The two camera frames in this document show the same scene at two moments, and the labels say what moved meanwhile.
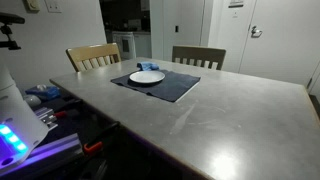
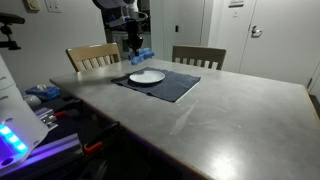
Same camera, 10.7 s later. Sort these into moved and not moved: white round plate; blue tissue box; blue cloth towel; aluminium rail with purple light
Moved: blue cloth towel
Not moved: aluminium rail with purple light; white round plate; blue tissue box
